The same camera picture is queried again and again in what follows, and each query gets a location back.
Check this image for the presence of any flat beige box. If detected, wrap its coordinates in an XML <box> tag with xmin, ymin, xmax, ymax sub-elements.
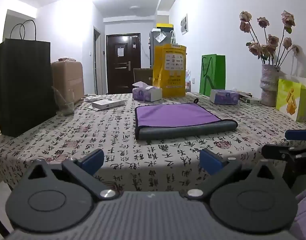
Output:
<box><xmin>239</xmin><ymin>92</ymin><xmax>261</xmax><ymax>105</ymax></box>

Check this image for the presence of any grey textured vase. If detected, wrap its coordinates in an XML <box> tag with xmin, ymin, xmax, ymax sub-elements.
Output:
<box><xmin>260</xmin><ymin>64</ymin><xmax>281</xmax><ymax>107</ymax></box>

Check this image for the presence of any green paper bag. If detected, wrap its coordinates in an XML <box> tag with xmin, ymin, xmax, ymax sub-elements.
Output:
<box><xmin>199</xmin><ymin>54</ymin><xmax>226</xmax><ymax>97</ymax></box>

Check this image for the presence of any brown suitcase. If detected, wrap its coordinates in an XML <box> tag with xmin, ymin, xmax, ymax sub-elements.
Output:
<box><xmin>51</xmin><ymin>59</ymin><xmax>85</xmax><ymax>105</ymax></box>

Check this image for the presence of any grey refrigerator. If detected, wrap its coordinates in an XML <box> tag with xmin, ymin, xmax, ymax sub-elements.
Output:
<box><xmin>149</xmin><ymin>29</ymin><xmax>174</xmax><ymax>68</ymax></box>

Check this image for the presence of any calligraphy printed tablecloth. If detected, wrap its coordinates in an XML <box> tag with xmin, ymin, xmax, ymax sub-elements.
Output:
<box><xmin>0</xmin><ymin>92</ymin><xmax>306</xmax><ymax>193</ymax></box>

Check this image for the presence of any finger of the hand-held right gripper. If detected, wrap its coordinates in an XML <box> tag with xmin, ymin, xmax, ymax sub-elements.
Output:
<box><xmin>261</xmin><ymin>144</ymin><xmax>306</xmax><ymax>161</ymax></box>
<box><xmin>285</xmin><ymin>129</ymin><xmax>306</xmax><ymax>141</ymax></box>

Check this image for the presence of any person's purple clothing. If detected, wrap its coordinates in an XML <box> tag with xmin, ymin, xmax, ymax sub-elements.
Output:
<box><xmin>292</xmin><ymin>184</ymin><xmax>306</xmax><ymax>240</ymax></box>

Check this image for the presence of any wall picture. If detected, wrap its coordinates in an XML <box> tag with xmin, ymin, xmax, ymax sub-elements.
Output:
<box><xmin>180</xmin><ymin>13</ymin><xmax>189</xmax><ymax>36</ymax></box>

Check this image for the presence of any white flat box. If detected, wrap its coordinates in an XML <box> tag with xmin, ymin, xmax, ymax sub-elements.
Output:
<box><xmin>91</xmin><ymin>99</ymin><xmax>126</xmax><ymax>111</ymax></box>

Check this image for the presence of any dried rose bouquet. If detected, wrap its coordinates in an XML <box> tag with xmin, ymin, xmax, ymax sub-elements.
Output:
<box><xmin>239</xmin><ymin>10</ymin><xmax>300</xmax><ymax>67</ymax></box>

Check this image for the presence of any yellow-green gift bag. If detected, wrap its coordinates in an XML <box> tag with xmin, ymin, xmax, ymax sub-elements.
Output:
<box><xmin>275</xmin><ymin>74</ymin><xmax>306</xmax><ymax>122</ymax></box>

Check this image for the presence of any purple tissue box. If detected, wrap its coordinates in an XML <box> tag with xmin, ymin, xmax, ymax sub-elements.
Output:
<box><xmin>209</xmin><ymin>88</ymin><xmax>240</xmax><ymax>105</ymax></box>
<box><xmin>131</xmin><ymin>81</ymin><xmax>163</xmax><ymax>102</ymax></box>

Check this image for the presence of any black paper bag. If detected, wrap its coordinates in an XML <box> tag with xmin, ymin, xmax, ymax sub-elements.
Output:
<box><xmin>0</xmin><ymin>19</ymin><xmax>58</xmax><ymax>138</ymax></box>

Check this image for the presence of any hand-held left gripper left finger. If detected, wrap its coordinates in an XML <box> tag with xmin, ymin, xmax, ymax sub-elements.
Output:
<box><xmin>23</xmin><ymin>148</ymin><xmax>117</xmax><ymax>202</ymax></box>

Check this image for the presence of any clear glass cup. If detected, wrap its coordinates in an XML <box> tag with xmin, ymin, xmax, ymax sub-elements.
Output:
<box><xmin>52</xmin><ymin>86</ymin><xmax>75</xmax><ymax>117</ymax></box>

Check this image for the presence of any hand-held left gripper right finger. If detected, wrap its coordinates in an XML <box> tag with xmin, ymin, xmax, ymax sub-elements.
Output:
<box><xmin>180</xmin><ymin>148</ymin><xmax>282</xmax><ymax>202</ymax></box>

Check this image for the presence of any purple and grey towel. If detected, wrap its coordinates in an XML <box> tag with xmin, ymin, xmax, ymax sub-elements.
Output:
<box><xmin>134</xmin><ymin>99</ymin><xmax>238</xmax><ymax>141</ymax></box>

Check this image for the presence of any yellow printed bag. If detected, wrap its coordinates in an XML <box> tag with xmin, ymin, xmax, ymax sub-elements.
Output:
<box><xmin>152</xmin><ymin>43</ymin><xmax>187</xmax><ymax>98</ymax></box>

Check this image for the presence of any dark brown door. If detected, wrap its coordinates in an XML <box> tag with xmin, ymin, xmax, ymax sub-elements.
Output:
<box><xmin>105</xmin><ymin>33</ymin><xmax>141</xmax><ymax>95</ymax></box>

